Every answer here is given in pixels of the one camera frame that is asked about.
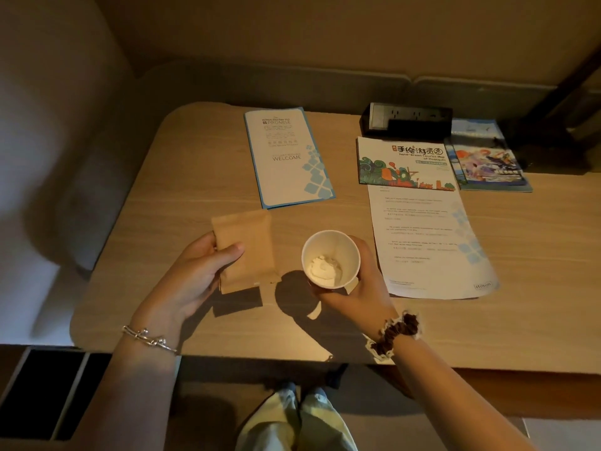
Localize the person's right hand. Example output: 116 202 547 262
308 237 401 342

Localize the person's left hand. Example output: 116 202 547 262
131 232 246 337

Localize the white paper cup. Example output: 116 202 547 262
301 230 362 290

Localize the brown paper packet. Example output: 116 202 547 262
211 210 283 295

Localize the person's left forearm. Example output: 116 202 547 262
70 319 185 451

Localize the person's right forearm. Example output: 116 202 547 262
370 331 538 451

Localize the white crumpled tea bag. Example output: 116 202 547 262
307 256 344 289

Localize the white printed letter sheet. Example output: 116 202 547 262
367 184 500 300

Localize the brown hair scrunchie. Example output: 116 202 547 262
368 312 424 358

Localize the illustrated tourist map brochure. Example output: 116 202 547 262
356 136 457 192

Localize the blue and white folded brochure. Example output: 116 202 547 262
244 107 337 210

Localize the black power socket box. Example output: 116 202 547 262
359 102 454 140

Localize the colourful illustrated booklet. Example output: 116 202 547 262
444 118 534 193

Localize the person's right leg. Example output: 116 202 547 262
299 387 358 451

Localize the person's leg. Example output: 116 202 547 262
234 382 302 451
299 387 358 451

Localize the person's left leg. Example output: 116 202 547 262
234 382 302 451

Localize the white framed black cabinet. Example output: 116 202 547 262
0 346 114 443

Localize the silver bracelet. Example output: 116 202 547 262
121 325 180 357

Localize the dark wooden furniture frame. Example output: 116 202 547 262
509 44 601 175

